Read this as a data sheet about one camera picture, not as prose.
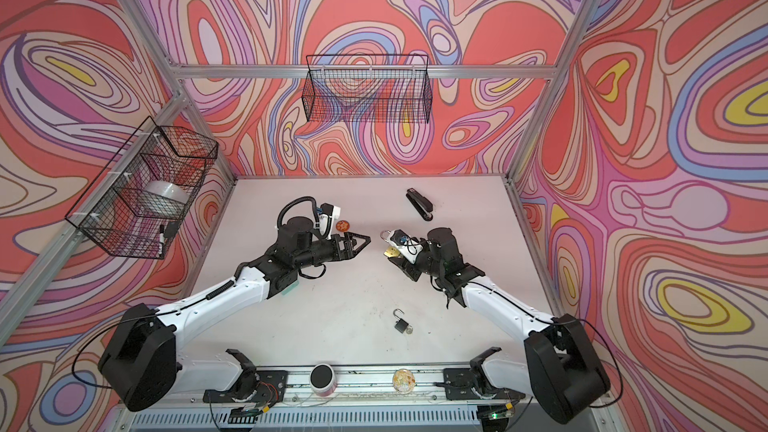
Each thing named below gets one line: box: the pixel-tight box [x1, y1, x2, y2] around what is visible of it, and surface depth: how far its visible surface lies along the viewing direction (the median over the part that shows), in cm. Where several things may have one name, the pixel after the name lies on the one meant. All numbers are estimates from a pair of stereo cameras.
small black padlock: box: [393, 308, 409, 334], surface depth 85 cm
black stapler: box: [406, 188, 433, 221], surface depth 110 cm
